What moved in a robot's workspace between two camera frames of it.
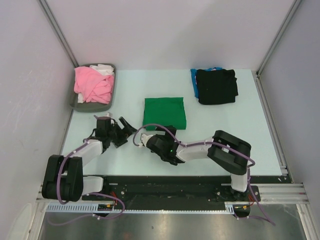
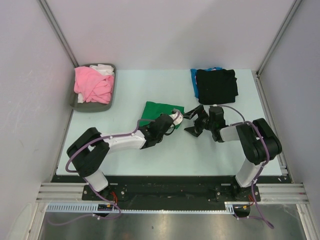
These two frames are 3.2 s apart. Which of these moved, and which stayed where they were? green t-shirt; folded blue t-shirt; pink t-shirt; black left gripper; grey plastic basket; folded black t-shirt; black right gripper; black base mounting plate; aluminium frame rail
Moved: black left gripper; black right gripper; green t-shirt
Stayed: pink t-shirt; grey plastic basket; black base mounting plate; folded blue t-shirt; folded black t-shirt; aluminium frame rail
